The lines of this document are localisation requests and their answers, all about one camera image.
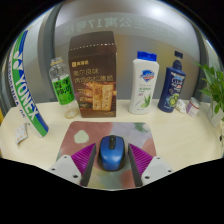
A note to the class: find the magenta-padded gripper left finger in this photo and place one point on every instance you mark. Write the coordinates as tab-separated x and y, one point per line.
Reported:
81	163

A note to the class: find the white green shuttlecock tube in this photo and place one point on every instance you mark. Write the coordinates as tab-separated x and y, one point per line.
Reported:
26	90

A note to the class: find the dark blue pump bottle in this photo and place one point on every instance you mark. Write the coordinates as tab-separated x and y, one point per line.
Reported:
172	86

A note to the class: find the green potted plant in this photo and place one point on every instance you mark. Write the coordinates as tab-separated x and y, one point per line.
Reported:
215	86

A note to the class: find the brown cracker box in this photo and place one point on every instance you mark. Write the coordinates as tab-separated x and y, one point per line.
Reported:
93	73

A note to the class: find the crumpled white tissue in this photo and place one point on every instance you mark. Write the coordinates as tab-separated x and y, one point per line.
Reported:
181	106

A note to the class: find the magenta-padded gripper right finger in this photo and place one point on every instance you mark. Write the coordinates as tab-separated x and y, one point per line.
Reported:
141	163

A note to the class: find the floral pastel mouse pad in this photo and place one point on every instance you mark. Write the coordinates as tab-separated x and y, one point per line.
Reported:
133	135

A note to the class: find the blue computer mouse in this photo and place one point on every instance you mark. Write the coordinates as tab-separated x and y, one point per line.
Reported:
112	153

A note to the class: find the small patterned white packet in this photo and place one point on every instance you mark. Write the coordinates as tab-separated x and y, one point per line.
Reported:
21	133

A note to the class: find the white bottle blue cap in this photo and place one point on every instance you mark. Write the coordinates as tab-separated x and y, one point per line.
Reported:
143	83

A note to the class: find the clear bottle green label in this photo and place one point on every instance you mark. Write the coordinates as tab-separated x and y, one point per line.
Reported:
63	88

